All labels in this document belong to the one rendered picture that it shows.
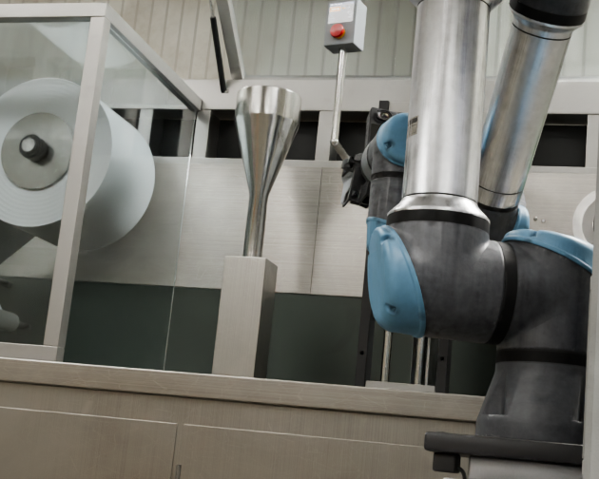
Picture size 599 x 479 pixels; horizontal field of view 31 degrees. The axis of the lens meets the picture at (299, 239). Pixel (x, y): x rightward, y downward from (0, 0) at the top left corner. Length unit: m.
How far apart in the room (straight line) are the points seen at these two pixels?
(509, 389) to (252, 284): 1.08
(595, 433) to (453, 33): 0.69
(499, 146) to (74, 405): 0.90
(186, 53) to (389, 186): 3.05
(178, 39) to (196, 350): 2.23
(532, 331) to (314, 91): 1.46
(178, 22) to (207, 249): 2.13
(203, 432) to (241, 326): 0.40
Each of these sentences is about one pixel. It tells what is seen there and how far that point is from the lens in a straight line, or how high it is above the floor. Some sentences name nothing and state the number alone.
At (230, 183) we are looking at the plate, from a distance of 2.54.
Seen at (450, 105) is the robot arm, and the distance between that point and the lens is 1.22.
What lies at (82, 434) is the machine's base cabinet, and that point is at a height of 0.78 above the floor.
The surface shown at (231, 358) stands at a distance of 2.18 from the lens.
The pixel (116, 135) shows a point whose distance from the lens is 2.21.
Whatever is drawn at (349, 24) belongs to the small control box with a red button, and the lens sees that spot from 2.24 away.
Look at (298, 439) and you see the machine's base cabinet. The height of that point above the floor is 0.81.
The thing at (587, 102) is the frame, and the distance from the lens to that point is 2.47.
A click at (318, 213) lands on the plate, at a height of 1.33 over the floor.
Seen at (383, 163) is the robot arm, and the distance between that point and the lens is 1.48.
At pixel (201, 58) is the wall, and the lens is 4.43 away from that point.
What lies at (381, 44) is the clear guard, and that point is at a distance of 2.52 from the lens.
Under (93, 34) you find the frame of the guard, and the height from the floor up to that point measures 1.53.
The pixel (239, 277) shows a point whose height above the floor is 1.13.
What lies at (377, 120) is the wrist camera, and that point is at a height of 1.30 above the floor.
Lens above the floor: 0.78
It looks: 11 degrees up
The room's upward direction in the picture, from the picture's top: 6 degrees clockwise
